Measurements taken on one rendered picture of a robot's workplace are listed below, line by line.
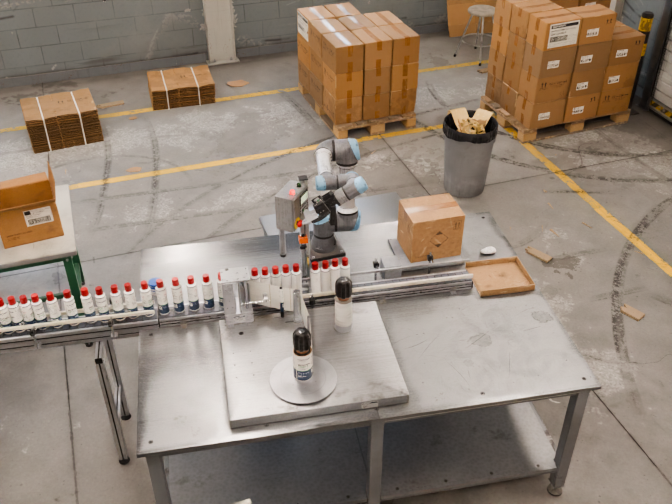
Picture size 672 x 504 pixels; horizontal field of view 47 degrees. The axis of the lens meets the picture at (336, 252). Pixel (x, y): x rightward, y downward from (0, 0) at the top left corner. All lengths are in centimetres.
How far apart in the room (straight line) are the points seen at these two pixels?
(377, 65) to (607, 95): 219
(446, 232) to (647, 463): 168
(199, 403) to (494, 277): 174
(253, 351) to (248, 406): 35
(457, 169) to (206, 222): 207
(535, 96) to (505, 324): 362
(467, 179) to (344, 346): 300
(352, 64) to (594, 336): 328
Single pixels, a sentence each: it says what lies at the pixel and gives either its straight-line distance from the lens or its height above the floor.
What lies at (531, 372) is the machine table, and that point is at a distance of 378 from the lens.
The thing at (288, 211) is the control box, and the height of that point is 141.
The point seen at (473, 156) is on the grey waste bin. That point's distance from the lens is 630.
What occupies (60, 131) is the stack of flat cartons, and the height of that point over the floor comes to 17.
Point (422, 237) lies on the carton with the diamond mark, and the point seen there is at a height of 102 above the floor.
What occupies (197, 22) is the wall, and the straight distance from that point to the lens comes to 901.
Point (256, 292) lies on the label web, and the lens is 387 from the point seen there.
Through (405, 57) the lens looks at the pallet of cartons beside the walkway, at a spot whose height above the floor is 71.
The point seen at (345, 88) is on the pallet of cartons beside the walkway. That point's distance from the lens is 715.
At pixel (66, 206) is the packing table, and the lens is 518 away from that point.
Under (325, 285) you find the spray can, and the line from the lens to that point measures 396.
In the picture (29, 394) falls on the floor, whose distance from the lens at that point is 506.
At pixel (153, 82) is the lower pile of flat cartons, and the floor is 20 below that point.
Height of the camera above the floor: 342
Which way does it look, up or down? 36 degrees down
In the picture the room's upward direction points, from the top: straight up
